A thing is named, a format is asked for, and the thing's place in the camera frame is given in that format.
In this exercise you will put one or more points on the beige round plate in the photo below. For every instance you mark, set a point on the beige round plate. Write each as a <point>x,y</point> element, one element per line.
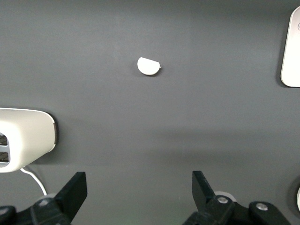
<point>298,198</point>

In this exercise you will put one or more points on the beige rectangular tray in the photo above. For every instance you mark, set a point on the beige rectangular tray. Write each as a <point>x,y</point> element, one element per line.
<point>292,51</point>

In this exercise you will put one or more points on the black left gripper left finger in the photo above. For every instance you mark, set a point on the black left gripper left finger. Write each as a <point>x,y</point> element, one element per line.
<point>72,194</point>

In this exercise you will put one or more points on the white toaster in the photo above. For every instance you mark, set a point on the white toaster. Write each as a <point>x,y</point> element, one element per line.
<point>28,138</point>

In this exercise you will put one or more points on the white half-moon steamed bun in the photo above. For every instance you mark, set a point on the white half-moon steamed bun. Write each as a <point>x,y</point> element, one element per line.
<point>148,66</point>

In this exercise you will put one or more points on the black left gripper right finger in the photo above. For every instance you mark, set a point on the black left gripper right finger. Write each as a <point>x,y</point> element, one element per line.
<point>202,192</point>

